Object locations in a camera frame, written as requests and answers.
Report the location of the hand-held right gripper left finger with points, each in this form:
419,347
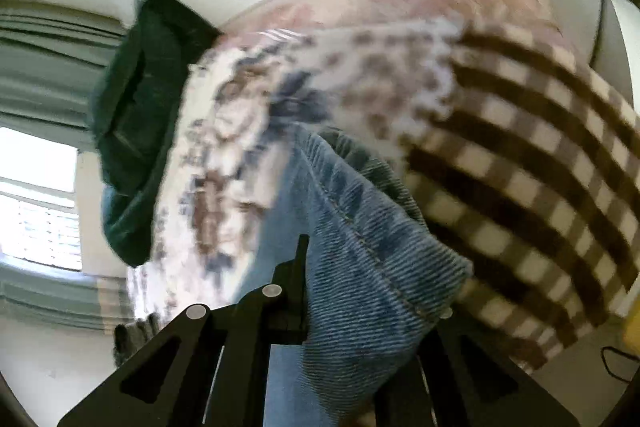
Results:
298,279

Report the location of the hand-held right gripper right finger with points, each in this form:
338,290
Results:
457,352

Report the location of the blue denim pants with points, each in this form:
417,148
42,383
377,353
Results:
365,267

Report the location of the floral patterned cloth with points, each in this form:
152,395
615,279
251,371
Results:
240,147

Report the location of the yellow object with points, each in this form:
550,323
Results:
631,329

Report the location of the brown checkered blanket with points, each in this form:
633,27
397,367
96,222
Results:
520,187

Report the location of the dark green garment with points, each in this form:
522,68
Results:
135,122

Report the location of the window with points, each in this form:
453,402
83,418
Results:
40,202

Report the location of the grey green curtain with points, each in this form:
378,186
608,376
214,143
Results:
45,67

